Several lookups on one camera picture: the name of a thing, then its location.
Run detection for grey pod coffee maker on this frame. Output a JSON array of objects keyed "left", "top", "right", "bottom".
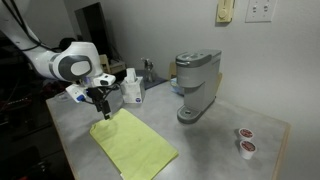
[{"left": 175, "top": 49, "right": 222, "bottom": 124}]

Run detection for dark blue place mat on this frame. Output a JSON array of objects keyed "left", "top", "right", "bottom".
[{"left": 136, "top": 70, "right": 166, "bottom": 89}]

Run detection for coffee pod cup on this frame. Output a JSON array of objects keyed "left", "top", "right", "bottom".
[
  {"left": 238, "top": 128, "right": 254, "bottom": 141},
  {"left": 240, "top": 140, "right": 257, "bottom": 160}
]

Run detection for white light switch plate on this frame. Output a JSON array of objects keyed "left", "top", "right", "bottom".
[{"left": 245, "top": 0, "right": 278, "bottom": 23}]

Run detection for beige wall thermostat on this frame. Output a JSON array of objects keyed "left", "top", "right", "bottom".
[{"left": 216, "top": 0, "right": 235, "bottom": 23}]

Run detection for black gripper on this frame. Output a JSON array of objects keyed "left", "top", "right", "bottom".
[{"left": 87, "top": 87, "right": 112, "bottom": 120}]

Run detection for yellow-green microfiber towel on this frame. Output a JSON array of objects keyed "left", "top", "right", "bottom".
[{"left": 90, "top": 108, "right": 178, "bottom": 180}]

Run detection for grey tissue box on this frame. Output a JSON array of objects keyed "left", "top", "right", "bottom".
[{"left": 120, "top": 68, "right": 145, "bottom": 104}]

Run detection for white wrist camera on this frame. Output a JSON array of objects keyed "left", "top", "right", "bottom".
[{"left": 93, "top": 73, "right": 116, "bottom": 87}]

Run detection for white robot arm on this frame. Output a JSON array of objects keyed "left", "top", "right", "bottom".
[{"left": 0, "top": 0, "right": 116, "bottom": 119}]

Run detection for wooden chair back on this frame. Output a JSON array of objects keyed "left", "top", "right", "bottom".
[{"left": 168, "top": 62, "right": 176, "bottom": 80}]

